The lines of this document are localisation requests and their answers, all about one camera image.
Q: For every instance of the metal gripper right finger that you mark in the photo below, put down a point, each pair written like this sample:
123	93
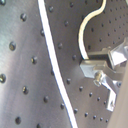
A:
119	54

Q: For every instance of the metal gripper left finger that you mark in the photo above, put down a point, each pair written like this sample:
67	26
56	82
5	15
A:
111	81

